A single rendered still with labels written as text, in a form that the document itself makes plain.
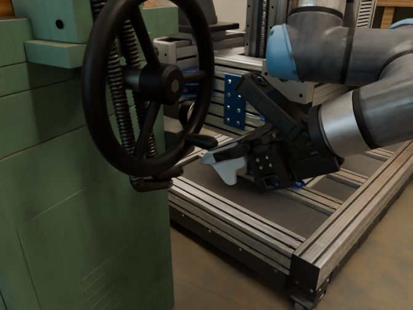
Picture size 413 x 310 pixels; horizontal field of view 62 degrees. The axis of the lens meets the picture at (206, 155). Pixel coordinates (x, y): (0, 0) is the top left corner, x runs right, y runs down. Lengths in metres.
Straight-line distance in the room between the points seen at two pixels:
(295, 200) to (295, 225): 0.15
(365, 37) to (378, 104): 0.12
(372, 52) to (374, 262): 1.11
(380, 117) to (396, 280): 1.10
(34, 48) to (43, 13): 0.05
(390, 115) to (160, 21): 0.54
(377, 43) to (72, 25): 0.39
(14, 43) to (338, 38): 0.45
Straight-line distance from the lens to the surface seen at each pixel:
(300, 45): 0.49
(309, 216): 1.29
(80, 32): 0.53
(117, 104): 0.56
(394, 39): 0.50
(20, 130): 0.60
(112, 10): 0.44
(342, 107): 0.43
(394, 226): 1.74
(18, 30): 0.59
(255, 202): 1.32
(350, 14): 1.01
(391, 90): 0.42
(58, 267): 0.74
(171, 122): 0.91
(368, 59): 0.49
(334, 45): 0.49
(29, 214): 0.65
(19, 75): 0.59
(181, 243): 1.45
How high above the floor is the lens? 0.94
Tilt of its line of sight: 26 degrees down
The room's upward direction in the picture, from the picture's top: straight up
